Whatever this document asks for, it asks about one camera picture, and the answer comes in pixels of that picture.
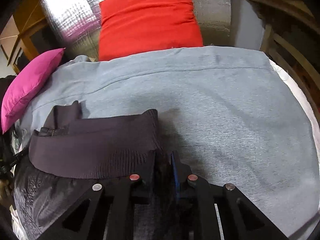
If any silver foil insulation mat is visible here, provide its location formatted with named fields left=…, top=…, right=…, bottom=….
left=41, top=0, right=231, bottom=59

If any grey fleece blanket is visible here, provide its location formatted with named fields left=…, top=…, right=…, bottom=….
left=18, top=46, right=319, bottom=239

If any red pillow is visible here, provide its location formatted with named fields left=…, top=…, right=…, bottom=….
left=99, top=0, right=203, bottom=61

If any pink pillow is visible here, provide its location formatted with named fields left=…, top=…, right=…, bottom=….
left=1, top=48, right=64, bottom=133

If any wooden shelf table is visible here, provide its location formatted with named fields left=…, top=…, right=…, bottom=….
left=237, top=0, right=320, bottom=116

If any dark quilted zip jacket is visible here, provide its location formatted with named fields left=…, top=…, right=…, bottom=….
left=14, top=101, right=162, bottom=239

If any wooden cabinet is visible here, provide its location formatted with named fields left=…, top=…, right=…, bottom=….
left=1, top=0, right=56, bottom=74

